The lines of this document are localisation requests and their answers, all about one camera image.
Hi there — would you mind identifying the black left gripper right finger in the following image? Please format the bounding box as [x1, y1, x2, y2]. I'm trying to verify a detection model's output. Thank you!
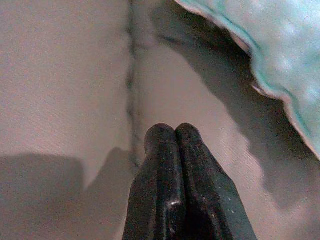
[174, 122, 259, 240]

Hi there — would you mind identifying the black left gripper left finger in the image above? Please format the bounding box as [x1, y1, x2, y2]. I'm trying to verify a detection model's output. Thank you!
[121, 123, 187, 240]

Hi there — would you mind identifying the teal dotted plush pillow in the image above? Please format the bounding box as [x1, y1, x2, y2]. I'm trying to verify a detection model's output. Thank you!
[173, 0, 320, 161]

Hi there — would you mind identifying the green leather sofa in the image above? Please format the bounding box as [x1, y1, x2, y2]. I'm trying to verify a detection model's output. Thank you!
[0, 0, 320, 240]

